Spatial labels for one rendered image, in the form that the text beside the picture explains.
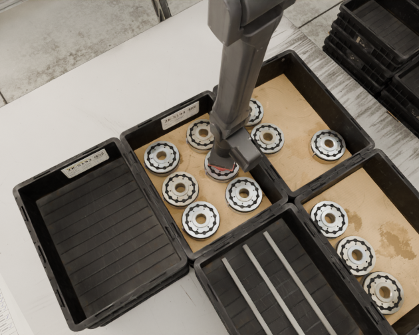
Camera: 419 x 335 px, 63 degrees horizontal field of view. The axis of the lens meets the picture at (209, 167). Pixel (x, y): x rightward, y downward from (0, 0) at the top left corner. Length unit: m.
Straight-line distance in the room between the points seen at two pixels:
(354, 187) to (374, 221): 0.11
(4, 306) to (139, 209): 0.48
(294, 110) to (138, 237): 0.62
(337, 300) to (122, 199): 0.64
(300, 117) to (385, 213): 0.38
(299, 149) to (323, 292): 0.41
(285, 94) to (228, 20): 0.79
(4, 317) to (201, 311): 0.55
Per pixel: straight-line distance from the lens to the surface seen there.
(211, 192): 0.99
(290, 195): 0.92
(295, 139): 1.10
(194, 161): 1.03
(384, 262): 1.07
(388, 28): 2.03
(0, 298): 1.22
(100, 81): 1.39
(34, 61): 2.53
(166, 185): 0.98
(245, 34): 0.44
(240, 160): 0.78
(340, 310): 1.01
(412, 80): 2.04
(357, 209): 1.07
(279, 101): 1.16
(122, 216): 1.00
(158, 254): 0.96
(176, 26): 1.51
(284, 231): 0.99
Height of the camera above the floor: 1.77
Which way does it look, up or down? 67 degrees down
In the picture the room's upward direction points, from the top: 3 degrees clockwise
